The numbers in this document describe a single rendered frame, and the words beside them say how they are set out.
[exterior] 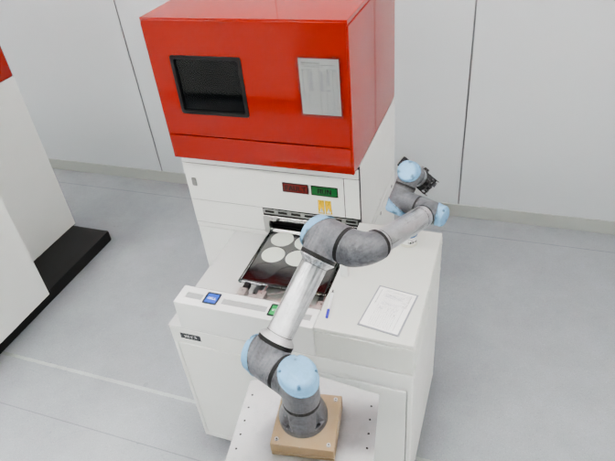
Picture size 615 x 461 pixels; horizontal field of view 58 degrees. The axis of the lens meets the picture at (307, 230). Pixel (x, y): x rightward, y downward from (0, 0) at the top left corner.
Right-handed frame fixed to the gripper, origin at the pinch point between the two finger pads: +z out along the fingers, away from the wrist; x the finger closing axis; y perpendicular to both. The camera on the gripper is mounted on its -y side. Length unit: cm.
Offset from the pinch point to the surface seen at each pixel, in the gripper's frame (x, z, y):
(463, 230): -14, 168, 1
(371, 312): -45, -35, 26
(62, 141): -179, 130, -296
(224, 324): -85, -44, -9
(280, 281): -65, -24, -10
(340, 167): -16.6, -19.7, -23.3
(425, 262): -22.7, -9.9, 24.2
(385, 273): -34.6, -18.6, 17.6
